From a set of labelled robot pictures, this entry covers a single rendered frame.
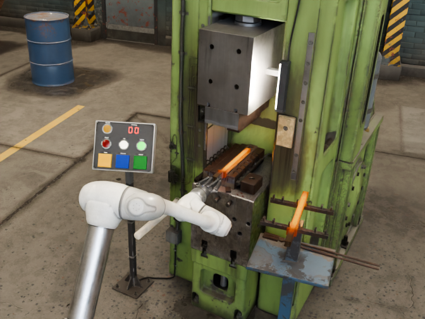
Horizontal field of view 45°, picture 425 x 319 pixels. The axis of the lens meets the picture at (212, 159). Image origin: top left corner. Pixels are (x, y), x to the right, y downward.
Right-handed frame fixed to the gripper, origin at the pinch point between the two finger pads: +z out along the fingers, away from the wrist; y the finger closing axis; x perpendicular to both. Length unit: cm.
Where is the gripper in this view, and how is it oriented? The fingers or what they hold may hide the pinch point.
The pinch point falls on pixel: (217, 176)
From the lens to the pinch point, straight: 276.8
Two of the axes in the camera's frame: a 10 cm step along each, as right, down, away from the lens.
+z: 4.7, -4.2, 7.8
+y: 8.8, 2.5, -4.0
